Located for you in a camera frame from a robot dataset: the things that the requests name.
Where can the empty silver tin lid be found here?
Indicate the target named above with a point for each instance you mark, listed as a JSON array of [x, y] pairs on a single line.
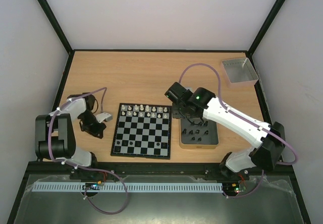
[[239, 72]]

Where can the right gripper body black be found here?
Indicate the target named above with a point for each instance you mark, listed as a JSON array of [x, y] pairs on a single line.
[[188, 114]]

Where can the folding chess board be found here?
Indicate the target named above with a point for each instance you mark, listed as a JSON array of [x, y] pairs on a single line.
[[145, 125]]

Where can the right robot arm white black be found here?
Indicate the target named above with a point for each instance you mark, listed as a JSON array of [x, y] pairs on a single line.
[[266, 140]]

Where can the black aluminium frame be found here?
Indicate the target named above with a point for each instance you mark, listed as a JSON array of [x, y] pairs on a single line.
[[210, 171]]

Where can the gold tin with chess pieces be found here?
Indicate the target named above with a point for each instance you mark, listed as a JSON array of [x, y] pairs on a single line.
[[209, 141]]

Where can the light blue slotted cable duct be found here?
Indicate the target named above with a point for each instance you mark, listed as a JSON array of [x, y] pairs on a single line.
[[130, 187]]

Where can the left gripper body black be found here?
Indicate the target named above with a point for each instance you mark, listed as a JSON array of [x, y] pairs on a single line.
[[89, 126]]

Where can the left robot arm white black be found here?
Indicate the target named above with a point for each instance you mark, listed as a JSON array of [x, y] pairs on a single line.
[[54, 133]]

